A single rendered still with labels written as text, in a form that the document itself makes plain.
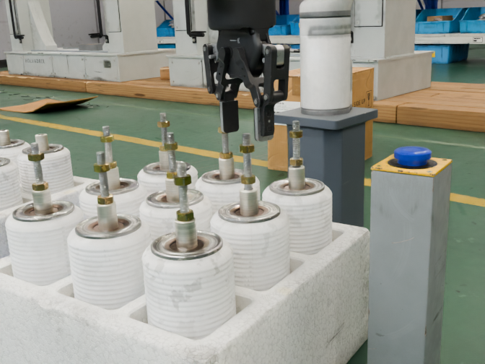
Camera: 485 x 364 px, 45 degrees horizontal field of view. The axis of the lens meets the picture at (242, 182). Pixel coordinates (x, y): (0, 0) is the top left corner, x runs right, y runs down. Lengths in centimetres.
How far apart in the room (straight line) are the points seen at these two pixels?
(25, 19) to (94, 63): 119
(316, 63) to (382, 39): 173
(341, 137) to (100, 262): 54
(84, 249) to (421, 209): 37
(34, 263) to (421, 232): 46
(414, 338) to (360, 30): 224
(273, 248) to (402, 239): 14
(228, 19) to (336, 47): 45
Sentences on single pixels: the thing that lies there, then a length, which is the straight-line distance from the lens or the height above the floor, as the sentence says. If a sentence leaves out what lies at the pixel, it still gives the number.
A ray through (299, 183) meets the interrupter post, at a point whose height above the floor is 26.
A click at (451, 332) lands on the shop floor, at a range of 97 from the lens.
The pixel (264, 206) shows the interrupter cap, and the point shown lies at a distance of 71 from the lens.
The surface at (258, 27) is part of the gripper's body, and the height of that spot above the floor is 47.
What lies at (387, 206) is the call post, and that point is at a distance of 66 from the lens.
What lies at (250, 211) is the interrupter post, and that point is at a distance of 69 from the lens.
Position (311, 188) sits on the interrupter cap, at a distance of 79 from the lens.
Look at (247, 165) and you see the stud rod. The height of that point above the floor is 31.
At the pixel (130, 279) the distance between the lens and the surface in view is 67.
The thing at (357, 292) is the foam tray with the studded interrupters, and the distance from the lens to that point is 85.
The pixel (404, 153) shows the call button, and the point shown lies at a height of 33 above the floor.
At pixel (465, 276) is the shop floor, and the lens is 116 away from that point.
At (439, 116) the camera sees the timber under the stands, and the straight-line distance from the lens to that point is 253.
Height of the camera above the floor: 48
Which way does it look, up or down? 16 degrees down
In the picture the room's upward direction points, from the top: 2 degrees counter-clockwise
